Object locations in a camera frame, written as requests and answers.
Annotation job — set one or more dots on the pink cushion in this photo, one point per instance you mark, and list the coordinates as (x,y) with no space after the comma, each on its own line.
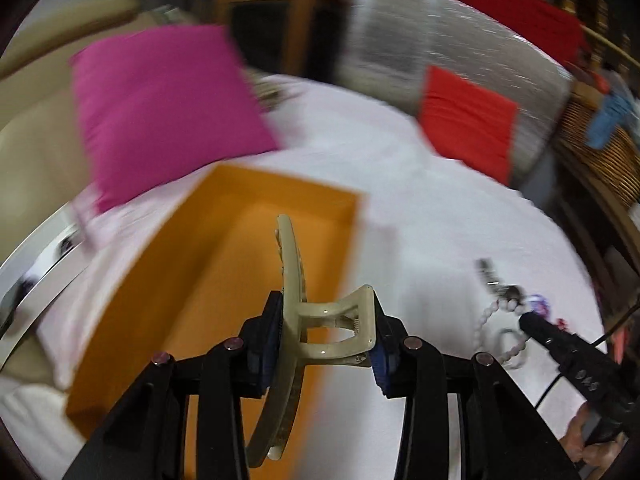
(165,110)

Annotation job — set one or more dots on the red cloth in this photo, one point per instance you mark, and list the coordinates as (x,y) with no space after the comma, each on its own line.
(525,10)

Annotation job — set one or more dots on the beige sofa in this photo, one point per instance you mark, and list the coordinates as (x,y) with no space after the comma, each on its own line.
(30,160)

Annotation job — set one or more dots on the orange box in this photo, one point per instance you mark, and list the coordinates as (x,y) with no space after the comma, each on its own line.
(200,270)

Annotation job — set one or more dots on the white embossed blanket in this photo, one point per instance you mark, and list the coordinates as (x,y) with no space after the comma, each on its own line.
(425,220)

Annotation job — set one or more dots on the silver insulated panel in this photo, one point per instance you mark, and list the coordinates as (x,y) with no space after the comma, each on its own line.
(425,25)

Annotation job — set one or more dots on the red cushion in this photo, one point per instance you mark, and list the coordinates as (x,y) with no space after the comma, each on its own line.
(465,120)

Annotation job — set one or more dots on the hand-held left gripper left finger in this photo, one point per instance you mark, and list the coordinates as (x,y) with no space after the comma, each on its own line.
(272,332)

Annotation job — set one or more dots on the wooden cabinet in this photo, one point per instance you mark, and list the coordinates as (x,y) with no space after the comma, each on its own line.
(260,0)

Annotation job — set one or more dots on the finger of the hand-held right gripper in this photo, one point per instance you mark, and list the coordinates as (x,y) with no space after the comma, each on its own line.
(542,332)

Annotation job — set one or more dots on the beige hair claw clip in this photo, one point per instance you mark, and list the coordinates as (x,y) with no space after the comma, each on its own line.
(320,311)

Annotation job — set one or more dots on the wicker basket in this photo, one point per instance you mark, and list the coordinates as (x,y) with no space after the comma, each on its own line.
(595,160)

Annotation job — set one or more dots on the person's right hand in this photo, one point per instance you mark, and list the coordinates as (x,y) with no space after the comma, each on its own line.
(600,460)

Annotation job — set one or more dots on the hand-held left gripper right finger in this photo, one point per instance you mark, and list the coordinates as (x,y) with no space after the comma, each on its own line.
(380,366)

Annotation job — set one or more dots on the blue cloth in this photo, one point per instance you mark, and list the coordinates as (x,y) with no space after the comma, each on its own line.
(607,120)

